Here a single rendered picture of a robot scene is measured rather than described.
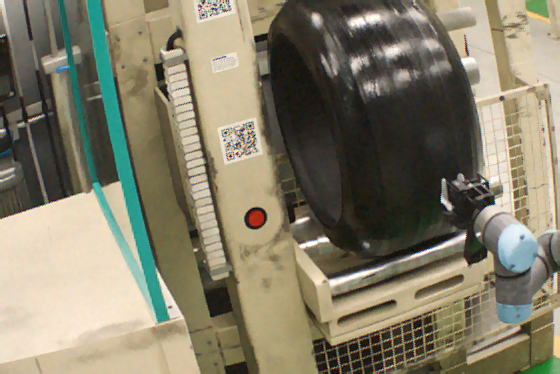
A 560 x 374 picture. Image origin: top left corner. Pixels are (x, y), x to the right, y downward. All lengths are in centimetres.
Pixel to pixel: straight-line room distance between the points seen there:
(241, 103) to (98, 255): 55
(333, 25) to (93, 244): 66
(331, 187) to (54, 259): 95
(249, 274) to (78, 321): 79
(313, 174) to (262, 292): 35
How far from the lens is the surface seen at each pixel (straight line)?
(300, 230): 269
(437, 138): 228
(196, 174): 237
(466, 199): 218
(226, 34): 229
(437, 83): 228
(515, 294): 208
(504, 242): 203
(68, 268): 190
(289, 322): 253
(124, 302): 176
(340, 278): 245
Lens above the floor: 207
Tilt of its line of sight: 23 degrees down
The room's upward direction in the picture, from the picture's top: 11 degrees counter-clockwise
